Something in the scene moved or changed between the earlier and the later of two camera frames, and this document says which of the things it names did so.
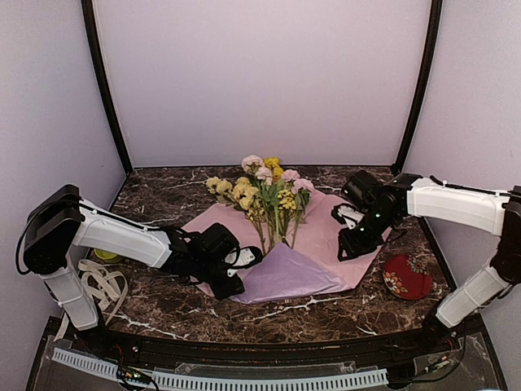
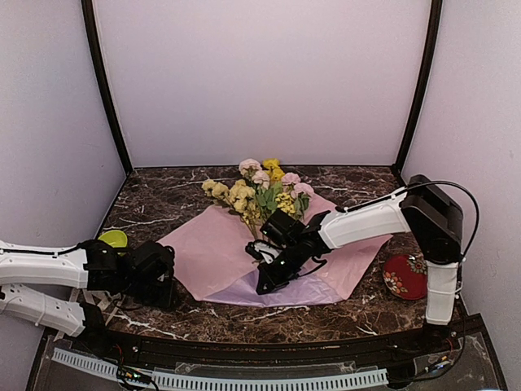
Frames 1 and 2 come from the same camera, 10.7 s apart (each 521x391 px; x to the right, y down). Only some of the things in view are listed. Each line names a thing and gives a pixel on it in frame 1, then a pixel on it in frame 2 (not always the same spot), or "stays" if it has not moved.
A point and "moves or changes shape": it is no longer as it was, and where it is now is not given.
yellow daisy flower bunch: (286, 204) stays
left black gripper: (222, 292) → (166, 299)
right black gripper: (353, 249) → (272, 280)
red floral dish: (406, 277) stays
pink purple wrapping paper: (310, 266) moves or changes shape
